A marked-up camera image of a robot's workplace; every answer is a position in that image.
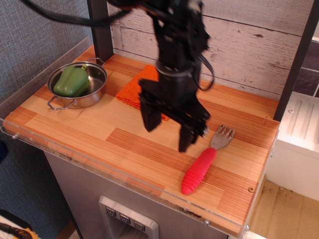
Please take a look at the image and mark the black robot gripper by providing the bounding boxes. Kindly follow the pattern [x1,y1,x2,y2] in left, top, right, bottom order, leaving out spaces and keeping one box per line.
[139,70,210,152]

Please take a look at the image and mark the red handled metal fork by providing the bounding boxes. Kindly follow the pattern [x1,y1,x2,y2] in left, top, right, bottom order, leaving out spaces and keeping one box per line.
[181,125,236,195]

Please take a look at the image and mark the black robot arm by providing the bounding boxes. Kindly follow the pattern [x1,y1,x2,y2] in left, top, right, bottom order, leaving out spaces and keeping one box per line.
[109,0,211,152]

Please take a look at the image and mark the folded orange cloth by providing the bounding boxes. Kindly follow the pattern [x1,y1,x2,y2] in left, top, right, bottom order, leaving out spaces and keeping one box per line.
[116,65,159,110]

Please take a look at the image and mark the small steel pot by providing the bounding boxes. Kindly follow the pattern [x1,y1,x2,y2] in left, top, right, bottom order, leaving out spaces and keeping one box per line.
[47,58,107,111]

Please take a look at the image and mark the grey toy fridge cabinet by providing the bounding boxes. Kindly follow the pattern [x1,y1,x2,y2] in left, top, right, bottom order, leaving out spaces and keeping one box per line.
[45,153,228,239]

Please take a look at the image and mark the green toy bell pepper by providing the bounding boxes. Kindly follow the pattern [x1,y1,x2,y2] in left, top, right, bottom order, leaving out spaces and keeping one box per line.
[53,64,90,98]

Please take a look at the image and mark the white toy sink unit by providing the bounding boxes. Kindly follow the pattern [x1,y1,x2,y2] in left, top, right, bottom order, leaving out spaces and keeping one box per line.
[264,36,319,202]

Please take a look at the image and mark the clear acrylic edge guard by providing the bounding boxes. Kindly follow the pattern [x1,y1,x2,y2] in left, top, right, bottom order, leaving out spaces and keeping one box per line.
[2,115,252,238]

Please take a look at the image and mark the yellow object bottom left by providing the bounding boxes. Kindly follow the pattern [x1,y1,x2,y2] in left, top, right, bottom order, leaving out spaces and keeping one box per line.
[14,230,38,239]

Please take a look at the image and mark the dark left shelf post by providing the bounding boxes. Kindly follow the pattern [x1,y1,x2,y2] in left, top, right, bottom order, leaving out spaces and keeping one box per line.
[87,0,114,62]

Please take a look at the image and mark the dark shelf post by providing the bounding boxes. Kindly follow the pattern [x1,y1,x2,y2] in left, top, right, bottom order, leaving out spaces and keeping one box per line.
[273,0,319,121]
[87,0,114,62]

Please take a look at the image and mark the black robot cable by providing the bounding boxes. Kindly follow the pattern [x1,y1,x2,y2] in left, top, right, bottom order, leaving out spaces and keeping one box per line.
[21,0,215,92]

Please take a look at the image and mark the dark right shelf post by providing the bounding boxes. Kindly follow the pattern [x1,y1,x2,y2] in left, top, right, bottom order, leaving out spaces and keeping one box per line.
[273,0,319,121]

